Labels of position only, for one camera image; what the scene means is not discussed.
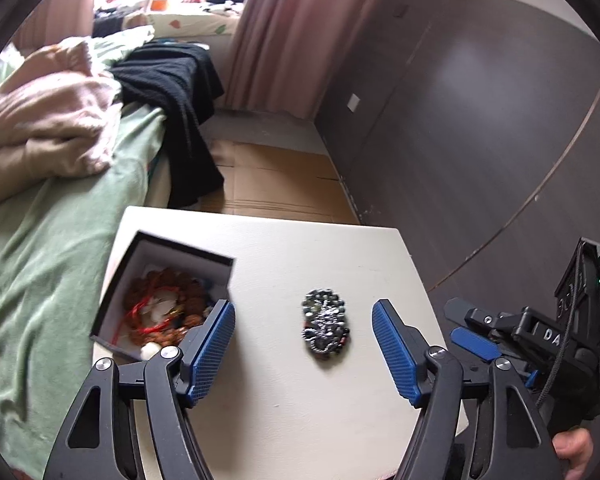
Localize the pink fleece blanket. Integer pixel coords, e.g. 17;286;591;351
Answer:
0;37;123;211

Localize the black knitted blanket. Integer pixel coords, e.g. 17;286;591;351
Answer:
110;42;226;210

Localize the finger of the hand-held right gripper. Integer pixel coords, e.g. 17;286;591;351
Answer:
444;297;528;336
450;326;503;363

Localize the red string bracelet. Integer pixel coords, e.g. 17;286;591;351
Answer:
125;285;181;337

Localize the person's right hand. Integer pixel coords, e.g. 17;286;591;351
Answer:
552;427;595;480

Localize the dark bead bracelet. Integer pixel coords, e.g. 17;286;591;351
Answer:
300;287;354;361

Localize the dark brown wardrobe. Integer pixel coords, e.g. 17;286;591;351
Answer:
312;0;600;341

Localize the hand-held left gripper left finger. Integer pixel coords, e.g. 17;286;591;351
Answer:
44;299;237;480

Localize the pink curtain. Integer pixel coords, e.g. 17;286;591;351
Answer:
10;0;98;53
222;0;396;121

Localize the flattened cardboard sheet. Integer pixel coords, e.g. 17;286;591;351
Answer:
197;140;361;223

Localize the leaf-print cushion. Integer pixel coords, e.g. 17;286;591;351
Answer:
147;2;246;37

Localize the black braided cable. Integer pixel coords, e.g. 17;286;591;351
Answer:
534;250;587;407

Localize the green bed sheet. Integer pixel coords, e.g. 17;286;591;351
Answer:
0;25;168;476

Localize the white flower-shaped pendant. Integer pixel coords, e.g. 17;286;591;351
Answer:
140;294;178;322

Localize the brown bead bracelet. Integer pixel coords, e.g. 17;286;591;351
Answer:
122;268;218;361

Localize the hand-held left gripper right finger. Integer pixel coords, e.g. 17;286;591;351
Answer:
371;299;563;480

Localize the black jewelry box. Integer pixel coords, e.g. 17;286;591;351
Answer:
90;230;236;366

